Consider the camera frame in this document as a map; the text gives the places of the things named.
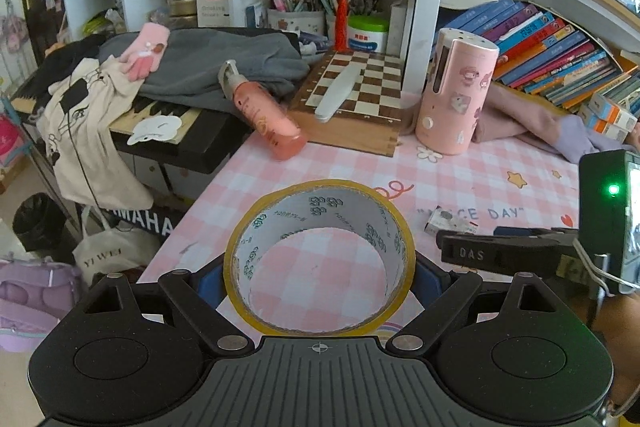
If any yellow tape roll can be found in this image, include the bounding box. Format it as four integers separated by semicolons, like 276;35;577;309
224;179;416;336

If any person right hand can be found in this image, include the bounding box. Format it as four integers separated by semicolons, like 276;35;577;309
592;293;640;405

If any lower orange white box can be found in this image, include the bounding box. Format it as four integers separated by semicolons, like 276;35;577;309
577;104;628;143

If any orange white box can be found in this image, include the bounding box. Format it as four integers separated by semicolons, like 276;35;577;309
588;93;637;132
577;104;628;143

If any upper orange white box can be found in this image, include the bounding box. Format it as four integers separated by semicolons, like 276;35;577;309
588;93;637;132

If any pink checkered tablecloth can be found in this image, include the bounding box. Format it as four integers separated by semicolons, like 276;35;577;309
143;135;578;338

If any small white red box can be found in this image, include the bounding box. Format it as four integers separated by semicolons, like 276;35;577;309
424;206;478;236

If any pink purple cloth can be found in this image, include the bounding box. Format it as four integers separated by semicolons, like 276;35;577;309
401;82;640;166

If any pink cylindrical container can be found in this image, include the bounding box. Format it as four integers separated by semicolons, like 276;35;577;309
416;28;499;156

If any pink pump bottle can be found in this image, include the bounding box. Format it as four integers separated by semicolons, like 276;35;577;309
218;60;307;160

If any beige tote bag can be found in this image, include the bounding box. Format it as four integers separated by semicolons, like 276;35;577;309
37;56;153;210

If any wooden chess board box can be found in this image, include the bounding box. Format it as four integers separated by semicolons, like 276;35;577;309
288;50;402;157

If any grey garment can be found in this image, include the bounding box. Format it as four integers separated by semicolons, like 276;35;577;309
98;28;310;113

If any pink glove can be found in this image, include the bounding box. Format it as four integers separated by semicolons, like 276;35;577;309
118;23;170;81

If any white comb case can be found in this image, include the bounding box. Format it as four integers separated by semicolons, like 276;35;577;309
314;64;362;124

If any green lid white jar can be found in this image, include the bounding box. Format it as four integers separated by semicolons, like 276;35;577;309
347;14;390;53

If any pen holder cup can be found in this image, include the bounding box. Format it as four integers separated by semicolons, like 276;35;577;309
268;10;326;35

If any red tassel ornament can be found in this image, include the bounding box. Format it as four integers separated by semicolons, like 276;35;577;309
334;0;349;52

